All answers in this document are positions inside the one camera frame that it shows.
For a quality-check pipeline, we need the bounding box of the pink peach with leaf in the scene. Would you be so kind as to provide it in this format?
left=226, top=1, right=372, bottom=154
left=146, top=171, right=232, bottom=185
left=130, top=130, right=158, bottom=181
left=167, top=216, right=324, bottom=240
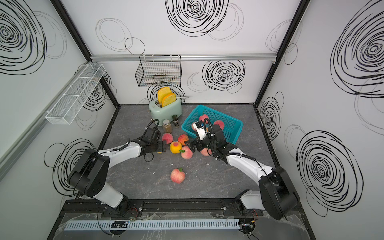
left=180, top=146, right=193, bottom=160

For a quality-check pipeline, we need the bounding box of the aluminium wall rail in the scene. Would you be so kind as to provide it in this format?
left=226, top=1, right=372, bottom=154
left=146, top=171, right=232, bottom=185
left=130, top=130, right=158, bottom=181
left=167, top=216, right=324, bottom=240
left=91, top=54, right=277, bottom=62

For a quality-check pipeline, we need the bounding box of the mint green toaster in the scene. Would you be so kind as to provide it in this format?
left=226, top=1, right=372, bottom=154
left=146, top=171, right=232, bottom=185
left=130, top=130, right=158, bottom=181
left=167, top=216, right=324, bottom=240
left=149, top=99, right=183, bottom=126

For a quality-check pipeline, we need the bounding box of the white mesh wall shelf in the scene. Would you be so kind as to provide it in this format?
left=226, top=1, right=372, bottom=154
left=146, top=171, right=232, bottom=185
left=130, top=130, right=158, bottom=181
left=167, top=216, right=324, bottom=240
left=46, top=63, right=106, bottom=125

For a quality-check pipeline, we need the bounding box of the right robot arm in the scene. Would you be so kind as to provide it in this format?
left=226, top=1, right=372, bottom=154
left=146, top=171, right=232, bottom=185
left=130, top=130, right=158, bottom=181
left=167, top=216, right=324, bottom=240
left=186, top=119, right=300, bottom=220

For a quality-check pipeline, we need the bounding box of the yellow toast slice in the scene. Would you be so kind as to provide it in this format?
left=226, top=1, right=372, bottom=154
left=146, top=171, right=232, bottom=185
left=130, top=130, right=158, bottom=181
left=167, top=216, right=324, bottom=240
left=158, top=87, right=172, bottom=104
left=161, top=93, right=177, bottom=108

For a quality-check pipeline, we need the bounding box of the teal plastic basket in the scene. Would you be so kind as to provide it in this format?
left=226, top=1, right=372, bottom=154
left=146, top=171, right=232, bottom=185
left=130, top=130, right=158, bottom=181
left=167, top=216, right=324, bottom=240
left=180, top=104, right=244, bottom=146

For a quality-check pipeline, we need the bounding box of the silver lid spice jar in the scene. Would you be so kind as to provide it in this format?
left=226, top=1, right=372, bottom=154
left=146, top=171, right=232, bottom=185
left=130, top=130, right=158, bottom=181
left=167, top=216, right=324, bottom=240
left=162, top=119, right=173, bottom=133

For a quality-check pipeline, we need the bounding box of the yellow peach red spot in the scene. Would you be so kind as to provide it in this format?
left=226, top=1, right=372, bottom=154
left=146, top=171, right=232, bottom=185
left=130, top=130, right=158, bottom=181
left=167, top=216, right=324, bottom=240
left=170, top=141, right=183, bottom=154

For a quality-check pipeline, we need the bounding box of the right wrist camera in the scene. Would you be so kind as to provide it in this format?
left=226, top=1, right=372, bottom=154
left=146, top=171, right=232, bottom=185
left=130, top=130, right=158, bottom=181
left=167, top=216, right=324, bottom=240
left=196, top=121, right=208, bottom=140

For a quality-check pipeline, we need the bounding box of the rear yellow toast slice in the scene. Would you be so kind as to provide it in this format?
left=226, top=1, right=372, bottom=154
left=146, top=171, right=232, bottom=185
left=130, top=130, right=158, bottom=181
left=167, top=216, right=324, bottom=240
left=158, top=87, right=172, bottom=104

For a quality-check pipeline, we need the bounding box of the black lid spice bottle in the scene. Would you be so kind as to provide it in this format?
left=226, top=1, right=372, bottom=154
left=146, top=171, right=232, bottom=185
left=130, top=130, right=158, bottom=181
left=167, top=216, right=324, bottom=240
left=172, top=115, right=179, bottom=127

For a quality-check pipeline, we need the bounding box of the orange red wrinkled peach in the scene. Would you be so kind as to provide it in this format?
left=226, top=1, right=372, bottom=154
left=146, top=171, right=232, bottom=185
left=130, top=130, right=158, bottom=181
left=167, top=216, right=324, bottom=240
left=178, top=134, right=189, bottom=146

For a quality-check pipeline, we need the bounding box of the front yellow toast slice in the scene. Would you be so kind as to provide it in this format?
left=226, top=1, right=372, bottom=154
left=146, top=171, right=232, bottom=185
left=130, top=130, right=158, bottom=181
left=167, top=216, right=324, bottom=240
left=161, top=93, right=177, bottom=108

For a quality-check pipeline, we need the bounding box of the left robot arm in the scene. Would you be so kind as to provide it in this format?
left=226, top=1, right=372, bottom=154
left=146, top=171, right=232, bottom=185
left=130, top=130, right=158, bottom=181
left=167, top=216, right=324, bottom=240
left=68, top=126, right=166, bottom=215

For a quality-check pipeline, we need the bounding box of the white slotted cable duct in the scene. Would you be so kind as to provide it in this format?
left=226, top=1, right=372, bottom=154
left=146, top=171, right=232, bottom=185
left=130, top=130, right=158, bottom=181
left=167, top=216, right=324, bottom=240
left=64, top=219, right=241, bottom=232

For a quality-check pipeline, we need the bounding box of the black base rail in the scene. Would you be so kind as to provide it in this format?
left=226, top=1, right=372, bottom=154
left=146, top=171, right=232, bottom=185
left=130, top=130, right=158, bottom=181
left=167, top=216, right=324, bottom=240
left=59, top=198, right=264, bottom=219

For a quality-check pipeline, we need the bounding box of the black wire wall basket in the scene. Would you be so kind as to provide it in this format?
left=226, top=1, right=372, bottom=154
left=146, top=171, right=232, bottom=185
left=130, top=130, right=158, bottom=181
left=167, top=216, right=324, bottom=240
left=135, top=55, right=182, bottom=87

